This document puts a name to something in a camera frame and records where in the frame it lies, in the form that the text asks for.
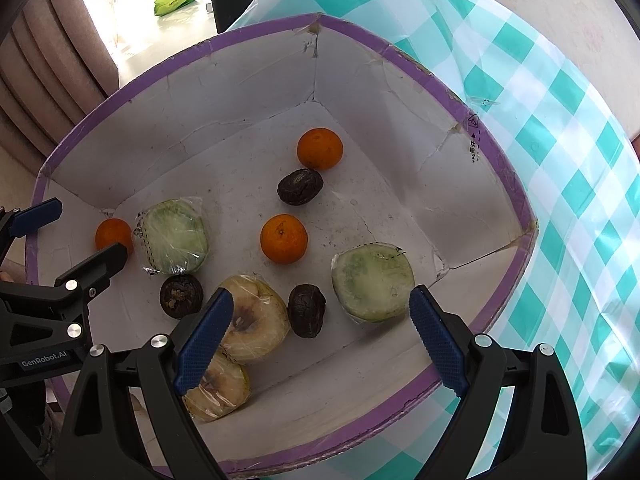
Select small orange tangerine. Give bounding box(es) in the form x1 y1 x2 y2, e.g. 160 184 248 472
94 218 134 255

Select brown sofa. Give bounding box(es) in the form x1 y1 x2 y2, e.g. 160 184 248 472
1 0 119 174

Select green fruit half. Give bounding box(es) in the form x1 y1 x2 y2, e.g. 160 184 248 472
134 196 209 275
331 243 416 323

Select dark brown round fruit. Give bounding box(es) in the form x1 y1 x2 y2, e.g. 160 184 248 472
160 274 204 320

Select teal white checkered tablecloth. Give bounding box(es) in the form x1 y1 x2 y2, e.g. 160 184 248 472
238 0 639 477

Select pale apple half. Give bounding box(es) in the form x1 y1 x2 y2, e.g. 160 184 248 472
183 351 250 422
220 274 291 364

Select purple cardboard box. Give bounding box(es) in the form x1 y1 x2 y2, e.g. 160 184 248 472
26 14 538 478

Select dark wrinkled fruit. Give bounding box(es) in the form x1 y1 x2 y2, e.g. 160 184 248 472
277 168 323 206
288 284 326 338

